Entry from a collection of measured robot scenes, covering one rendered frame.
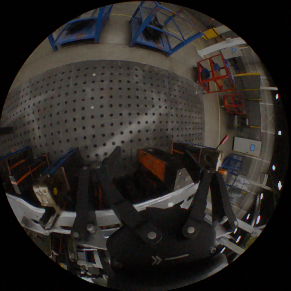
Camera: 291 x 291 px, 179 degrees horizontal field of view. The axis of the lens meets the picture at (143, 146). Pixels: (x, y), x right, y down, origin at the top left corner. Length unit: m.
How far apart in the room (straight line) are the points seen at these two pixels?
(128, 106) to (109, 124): 0.15
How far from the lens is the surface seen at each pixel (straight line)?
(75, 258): 0.52
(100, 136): 0.50
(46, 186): 0.24
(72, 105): 0.54
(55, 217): 0.27
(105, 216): 0.32
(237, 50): 10.18
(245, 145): 6.46
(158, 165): 0.35
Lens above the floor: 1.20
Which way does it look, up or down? 63 degrees down
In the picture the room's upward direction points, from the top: 113 degrees clockwise
